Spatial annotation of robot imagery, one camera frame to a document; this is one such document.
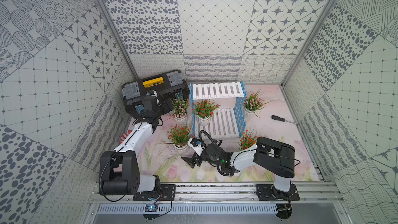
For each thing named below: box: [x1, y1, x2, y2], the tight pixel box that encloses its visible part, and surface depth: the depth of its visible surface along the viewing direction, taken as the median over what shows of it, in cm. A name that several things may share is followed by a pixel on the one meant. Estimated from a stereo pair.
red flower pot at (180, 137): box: [166, 124, 196, 156], surface depth 83 cm
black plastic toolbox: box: [121, 70, 191, 118], surface depth 97 cm
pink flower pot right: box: [243, 89, 273, 119], surface depth 95 cm
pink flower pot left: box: [168, 98, 190, 125], surface depth 90 cm
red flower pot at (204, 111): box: [191, 98, 221, 126], surface depth 90 cm
